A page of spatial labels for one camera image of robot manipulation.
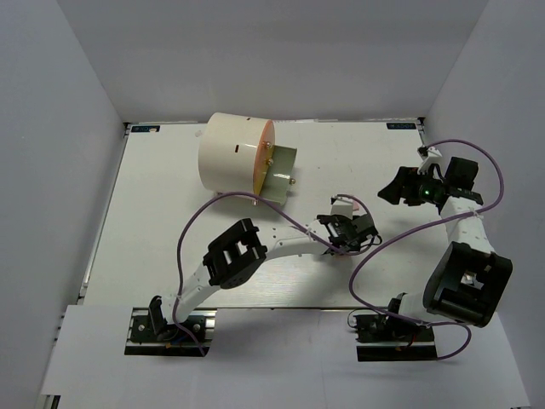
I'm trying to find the grey-green bottom drawer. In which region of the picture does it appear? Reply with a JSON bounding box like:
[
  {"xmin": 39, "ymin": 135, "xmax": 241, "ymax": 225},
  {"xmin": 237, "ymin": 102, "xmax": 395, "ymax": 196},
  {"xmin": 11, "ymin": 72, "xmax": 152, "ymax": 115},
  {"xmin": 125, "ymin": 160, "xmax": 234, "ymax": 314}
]
[{"xmin": 260, "ymin": 146, "xmax": 297, "ymax": 205}]

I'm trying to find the white cylindrical drawer organizer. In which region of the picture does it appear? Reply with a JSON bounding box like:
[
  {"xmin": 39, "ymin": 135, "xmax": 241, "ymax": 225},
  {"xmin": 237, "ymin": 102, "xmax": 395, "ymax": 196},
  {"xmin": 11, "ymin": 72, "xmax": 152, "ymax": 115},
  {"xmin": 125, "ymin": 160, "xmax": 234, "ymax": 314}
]
[{"xmin": 198, "ymin": 112, "xmax": 275, "ymax": 203}]

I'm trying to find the pale pink rectangular palette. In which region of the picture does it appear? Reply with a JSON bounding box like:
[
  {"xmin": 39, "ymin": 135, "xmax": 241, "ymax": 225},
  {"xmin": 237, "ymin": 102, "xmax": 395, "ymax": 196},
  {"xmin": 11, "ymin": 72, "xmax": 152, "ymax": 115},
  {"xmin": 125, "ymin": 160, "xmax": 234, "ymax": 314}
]
[{"xmin": 324, "ymin": 250, "xmax": 354, "ymax": 257}]

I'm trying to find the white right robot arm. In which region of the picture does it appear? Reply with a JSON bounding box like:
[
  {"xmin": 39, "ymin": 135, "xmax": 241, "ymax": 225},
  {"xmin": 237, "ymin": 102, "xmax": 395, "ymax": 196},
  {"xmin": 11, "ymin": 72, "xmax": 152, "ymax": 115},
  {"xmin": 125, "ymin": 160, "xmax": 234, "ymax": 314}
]
[{"xmin": 378, "ymin": 157, "xmax": 513, "ymax": 340}]

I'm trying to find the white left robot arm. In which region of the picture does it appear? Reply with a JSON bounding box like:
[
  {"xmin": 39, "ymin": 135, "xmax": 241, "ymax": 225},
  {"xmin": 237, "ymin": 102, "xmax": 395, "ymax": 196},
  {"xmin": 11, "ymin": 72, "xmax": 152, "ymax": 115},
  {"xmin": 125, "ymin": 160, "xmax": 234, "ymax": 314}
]
[{"xmin": 148, "ymin": 214, "xmax": 379, "ymax": 342}]

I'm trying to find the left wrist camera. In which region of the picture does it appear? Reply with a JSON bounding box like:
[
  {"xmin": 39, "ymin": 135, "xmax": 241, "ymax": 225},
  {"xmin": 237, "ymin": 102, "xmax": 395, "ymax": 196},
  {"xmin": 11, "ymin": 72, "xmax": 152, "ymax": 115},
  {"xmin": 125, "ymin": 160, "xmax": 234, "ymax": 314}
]
[{"xmin": 330, "ymin": 196, "xmax": 359, "ymax": 219}]

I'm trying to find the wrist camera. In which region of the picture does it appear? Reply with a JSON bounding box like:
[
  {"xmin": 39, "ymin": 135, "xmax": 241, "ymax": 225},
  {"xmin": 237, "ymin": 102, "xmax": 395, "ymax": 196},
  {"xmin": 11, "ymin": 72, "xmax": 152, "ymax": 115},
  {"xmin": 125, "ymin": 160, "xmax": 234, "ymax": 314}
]
[
  {"xmin": 330, "ymin": 196, "xmax": 359, "ymax": 219},
  {"xmin": 417, "ymin": 146, "xmax": 443, "ymax": 175}
]

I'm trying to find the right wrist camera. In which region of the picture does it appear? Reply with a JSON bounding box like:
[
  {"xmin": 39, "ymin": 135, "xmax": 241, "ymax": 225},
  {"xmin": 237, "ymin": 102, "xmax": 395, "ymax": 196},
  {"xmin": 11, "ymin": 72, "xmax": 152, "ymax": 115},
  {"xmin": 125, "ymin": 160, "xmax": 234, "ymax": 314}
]
[{"xmin": 417, "ymin": 146, "xmax": 443, "ymax": 175}]

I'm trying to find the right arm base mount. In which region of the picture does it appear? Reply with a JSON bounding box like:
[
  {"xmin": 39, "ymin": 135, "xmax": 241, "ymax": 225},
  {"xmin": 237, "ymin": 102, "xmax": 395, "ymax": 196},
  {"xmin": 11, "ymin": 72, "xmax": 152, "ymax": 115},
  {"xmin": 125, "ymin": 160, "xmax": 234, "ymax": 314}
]
[{"xmin": 347, "ymin": 314, "xmax": 438, "ymax": 362}]

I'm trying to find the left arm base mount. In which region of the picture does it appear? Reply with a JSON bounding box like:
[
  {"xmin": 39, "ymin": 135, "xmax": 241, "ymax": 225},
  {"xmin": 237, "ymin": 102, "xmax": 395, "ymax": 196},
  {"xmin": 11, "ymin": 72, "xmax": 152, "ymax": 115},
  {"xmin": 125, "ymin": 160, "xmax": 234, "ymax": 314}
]
[{"xmin": 124, "ymin": 308, "xmax": 215, "ymax": 358}]

